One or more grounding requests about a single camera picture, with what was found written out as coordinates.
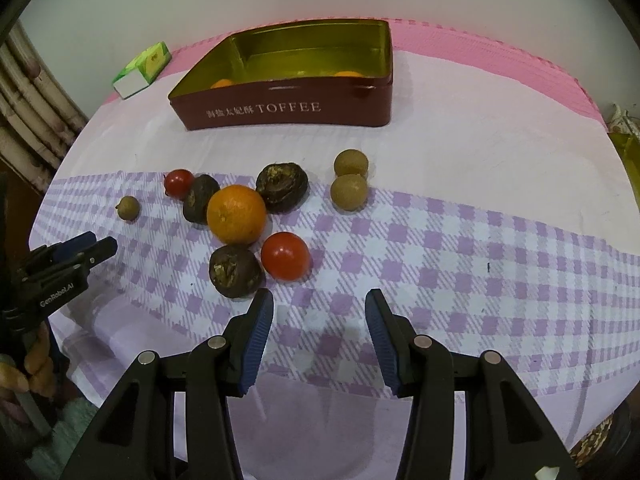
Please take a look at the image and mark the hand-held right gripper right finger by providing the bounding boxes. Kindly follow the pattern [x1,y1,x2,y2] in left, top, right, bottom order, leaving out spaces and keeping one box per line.
[365,288,581,480]

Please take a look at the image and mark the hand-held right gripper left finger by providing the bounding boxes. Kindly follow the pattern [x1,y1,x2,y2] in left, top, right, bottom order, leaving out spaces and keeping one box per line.
[75,287,275,480]

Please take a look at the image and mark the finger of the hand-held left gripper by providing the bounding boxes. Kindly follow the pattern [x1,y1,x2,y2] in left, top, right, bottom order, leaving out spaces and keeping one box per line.
[20,237,119,287]
[30,231,98,266]

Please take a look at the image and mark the small brown longan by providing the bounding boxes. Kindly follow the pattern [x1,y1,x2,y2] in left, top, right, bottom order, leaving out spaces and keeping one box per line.
[116,196,141,222]

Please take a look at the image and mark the large red tomato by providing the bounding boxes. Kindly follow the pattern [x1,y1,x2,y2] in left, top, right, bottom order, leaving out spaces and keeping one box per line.
[260,231,311,281]

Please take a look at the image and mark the small cherry tomato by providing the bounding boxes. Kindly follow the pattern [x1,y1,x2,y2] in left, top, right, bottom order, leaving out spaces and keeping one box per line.
[164,169,195,199]

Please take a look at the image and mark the large orange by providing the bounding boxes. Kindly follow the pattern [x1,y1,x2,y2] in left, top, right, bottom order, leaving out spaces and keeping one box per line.
[206,184,268,246]

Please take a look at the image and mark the dark red tin box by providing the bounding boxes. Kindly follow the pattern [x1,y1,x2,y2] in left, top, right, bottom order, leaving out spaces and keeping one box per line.
[167,18,393,132]

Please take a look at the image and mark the person's left hand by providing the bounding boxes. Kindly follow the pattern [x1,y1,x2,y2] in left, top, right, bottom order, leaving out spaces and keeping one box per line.
[0,322,57,397]

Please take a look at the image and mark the small dark water chestnut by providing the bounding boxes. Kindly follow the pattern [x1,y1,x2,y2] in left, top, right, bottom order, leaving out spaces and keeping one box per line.
[182,174,221,225]

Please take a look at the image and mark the teal cloth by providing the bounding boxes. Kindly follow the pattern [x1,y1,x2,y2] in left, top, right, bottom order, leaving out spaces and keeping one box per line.
[47,394,103,448]

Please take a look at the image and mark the pink and purple checked sheet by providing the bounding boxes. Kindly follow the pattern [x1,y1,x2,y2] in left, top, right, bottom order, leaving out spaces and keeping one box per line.
[30,16,640,466]

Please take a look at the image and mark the bamboo pattern curtain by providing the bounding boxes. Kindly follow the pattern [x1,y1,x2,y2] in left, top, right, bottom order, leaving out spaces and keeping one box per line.
[0,22,90,198]

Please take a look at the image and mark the green and white small carton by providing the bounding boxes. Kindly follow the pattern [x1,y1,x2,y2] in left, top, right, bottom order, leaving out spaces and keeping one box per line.
[112,40,172,100]

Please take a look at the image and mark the dark patterned object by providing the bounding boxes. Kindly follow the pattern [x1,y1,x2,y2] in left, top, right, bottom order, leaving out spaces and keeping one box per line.
[569,407,640,471]

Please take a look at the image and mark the gold tin lid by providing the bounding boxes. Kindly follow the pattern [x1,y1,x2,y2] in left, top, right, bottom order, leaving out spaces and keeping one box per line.
[617,130,640,173]

